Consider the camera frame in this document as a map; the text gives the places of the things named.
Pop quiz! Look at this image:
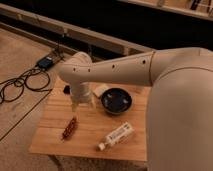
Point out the black rectangular device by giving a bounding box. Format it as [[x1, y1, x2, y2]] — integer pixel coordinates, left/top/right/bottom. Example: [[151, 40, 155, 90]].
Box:
[[63, 85, 70, 94]]

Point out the long wooden beam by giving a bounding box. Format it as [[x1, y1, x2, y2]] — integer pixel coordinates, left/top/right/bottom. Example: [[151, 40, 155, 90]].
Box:
[[0, 3, 152, 55]]

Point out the wooden table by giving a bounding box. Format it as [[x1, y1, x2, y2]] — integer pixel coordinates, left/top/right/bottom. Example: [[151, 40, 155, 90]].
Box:
[[29, 78, 150, 161]]

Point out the blue power box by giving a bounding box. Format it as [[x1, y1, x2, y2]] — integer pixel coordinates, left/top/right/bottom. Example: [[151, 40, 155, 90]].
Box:
[[36, 56, 54, 70]]

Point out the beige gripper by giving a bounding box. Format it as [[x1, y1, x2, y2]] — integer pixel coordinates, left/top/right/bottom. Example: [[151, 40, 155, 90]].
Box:
[[70, 83, 95, 112]]

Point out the dark ceramic bowl cup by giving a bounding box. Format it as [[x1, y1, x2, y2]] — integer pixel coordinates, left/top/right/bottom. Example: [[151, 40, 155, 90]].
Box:
[[101, 88, 132, 116]]

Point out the white rectangular block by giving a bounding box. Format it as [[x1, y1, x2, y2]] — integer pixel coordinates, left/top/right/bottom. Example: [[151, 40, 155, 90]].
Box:
[[93, 84, 109, 98]]

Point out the white plastic bottle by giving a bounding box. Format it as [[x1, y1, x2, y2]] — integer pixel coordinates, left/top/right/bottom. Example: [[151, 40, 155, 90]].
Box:
[[97, 122, 134, 151]]

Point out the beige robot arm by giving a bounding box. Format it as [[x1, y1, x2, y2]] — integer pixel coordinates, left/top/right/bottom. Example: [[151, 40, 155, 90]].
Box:
[[59, 47, 213, 171]]

